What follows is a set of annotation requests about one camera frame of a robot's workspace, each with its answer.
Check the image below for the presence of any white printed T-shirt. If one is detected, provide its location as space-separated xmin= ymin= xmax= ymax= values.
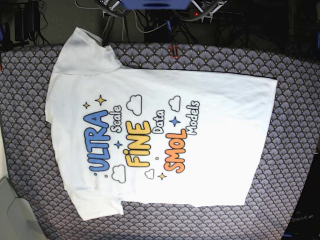
xmin=45 ymin=28 xmax=278 ymax=221

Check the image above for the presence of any patterned grey table cloth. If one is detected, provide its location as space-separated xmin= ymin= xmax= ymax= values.
xmin=0 ymin=43 xmax=320 ymax=240

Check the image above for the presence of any blue box at top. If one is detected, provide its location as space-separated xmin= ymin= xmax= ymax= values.
xmin=121 ymin=0 xmax=191 ymax=10

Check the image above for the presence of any black power adapter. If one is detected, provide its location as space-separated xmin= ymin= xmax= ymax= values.
xmin=143 ymin=25 xmax=171 ymax=43

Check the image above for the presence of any red clamp at table edge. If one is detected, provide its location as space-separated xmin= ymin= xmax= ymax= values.
xmin=169 ymin=44 xmax=179 ymax=59

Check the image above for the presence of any black power strip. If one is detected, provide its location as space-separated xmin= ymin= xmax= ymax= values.
xmin=196 ymin=10 xmax=245 ymax=24

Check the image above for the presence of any white cable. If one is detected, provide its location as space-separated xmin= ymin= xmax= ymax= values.
xmin=74 ymin=0 xmax=168 ymax=43

